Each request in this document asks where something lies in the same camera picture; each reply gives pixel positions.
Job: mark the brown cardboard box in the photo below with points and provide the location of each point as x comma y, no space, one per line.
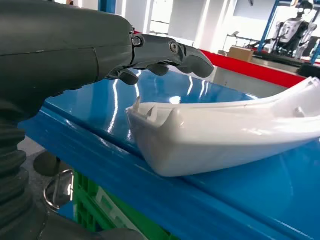
240,53

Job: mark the blue background storage rack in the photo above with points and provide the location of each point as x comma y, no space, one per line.
269,23

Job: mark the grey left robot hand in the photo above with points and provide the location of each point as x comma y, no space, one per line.
50,49

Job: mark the chrome metal base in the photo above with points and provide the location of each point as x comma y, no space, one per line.
59,190

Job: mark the blue steel shelf rack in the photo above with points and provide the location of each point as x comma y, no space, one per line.
87,109

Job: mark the black and white humanoid robot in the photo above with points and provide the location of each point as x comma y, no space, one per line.
292,33

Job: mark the green plastic crate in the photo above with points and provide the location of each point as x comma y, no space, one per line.
84,198

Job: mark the red barrier belt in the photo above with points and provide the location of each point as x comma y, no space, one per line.
250,68

